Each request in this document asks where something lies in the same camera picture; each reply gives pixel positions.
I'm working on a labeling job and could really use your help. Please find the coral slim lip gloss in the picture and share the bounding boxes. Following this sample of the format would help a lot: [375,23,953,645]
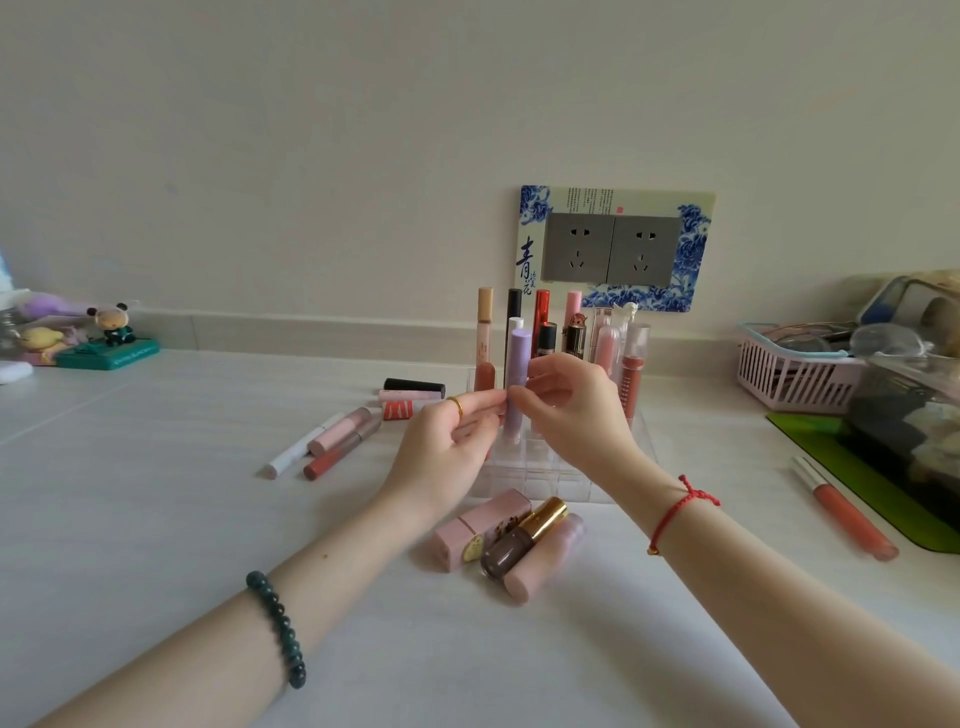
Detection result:
[302,416,384,482]

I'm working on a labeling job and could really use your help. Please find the glass bowl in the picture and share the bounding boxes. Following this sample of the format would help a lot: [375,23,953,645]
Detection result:
[849,322,931,360]

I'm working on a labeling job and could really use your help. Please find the black lipstick tube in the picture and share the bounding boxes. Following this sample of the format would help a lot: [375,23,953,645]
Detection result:
[383,377,448,399]

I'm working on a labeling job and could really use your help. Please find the blue floral socket frame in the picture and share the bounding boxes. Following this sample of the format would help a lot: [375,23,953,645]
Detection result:
[513,185,718,314]

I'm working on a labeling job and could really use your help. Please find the red Colorkey lip tube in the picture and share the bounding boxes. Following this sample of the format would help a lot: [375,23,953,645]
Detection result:
[530,289,552,360]

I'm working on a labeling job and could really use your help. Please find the person's left hand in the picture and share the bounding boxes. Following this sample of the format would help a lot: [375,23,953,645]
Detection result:
[378,387,513,520]

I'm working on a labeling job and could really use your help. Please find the clear plastic storage box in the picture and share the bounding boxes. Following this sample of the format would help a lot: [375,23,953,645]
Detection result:
[845,356,960,526]

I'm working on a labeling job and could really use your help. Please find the pink plastic basket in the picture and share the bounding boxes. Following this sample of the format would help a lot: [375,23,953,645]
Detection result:
[736,322,871,416]

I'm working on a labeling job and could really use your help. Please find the green mat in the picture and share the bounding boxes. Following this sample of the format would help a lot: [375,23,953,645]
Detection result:
[766,410,960,556]

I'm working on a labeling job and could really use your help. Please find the pink matte lipstick tube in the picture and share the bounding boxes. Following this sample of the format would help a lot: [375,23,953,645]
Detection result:
[307,406,374,459]

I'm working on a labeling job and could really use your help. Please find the purple plush toy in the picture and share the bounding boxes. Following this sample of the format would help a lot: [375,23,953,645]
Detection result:
[18,292,99,322]

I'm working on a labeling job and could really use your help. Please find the white tube red stripes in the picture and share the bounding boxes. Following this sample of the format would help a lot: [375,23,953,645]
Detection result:
[380,399,444,422]

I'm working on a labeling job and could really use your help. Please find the pink square lipstick gold band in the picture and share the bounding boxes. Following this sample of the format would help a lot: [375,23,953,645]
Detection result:
[429,488,534,575]

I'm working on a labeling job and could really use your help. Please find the clear bottle white cap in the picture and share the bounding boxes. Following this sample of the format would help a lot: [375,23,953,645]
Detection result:
[0,288,31,361]

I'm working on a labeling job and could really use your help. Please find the person's right forearm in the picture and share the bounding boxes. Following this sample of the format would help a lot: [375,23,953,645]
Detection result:
[607,461,960,728]

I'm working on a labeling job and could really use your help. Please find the white slim tube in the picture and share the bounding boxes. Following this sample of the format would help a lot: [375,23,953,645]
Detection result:
[262,410,346,481]

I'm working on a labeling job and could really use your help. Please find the orange lipgloss silver cap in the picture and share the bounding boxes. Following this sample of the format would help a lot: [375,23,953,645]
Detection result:
[789,455,900,564]

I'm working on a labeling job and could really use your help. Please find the gold cap brown bottle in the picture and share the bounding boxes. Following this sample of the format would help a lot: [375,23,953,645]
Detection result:
[479,496,569,581]

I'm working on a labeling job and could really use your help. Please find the green bead bracelet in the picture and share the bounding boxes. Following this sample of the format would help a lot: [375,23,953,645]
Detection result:
[245,570,309,691]

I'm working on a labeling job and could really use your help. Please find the clear acrylic lipstick organizer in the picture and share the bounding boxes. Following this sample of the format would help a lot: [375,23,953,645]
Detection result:
[464,367,661,505]

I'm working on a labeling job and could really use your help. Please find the person's left forearm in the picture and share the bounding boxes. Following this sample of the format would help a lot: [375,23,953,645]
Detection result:
[33,483,444,728]

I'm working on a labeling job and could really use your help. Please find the red string bracelet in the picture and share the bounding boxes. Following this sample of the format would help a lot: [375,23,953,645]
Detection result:
[646,473,721,558]

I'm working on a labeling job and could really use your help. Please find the yellow duck figurine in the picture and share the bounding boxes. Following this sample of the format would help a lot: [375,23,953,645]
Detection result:
[16,326,69,367]

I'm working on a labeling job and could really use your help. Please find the light pink round tube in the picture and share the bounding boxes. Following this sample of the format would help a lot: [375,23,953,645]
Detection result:
[500,512,586,607]

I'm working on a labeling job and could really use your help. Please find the lavender lipstick tube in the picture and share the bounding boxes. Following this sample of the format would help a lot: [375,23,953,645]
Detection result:
[500,326,535,442]

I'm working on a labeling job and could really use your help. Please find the clear container blue lid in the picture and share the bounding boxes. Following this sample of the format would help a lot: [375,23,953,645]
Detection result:
[858,273,960,339]

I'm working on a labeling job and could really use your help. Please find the person's right hand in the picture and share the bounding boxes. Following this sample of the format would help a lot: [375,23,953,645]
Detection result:
[508,352,658,504]

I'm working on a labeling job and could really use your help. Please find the striped brown lip tube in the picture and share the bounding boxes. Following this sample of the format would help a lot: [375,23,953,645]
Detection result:
[620,322,652,423]

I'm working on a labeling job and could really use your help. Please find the panda figurine green base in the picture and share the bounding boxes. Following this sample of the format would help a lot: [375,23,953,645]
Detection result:
[53,302,163,372]

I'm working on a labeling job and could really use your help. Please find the grey wall socket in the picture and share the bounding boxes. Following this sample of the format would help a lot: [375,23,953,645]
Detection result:
[605,215,684,289]
[539,212,618,283]

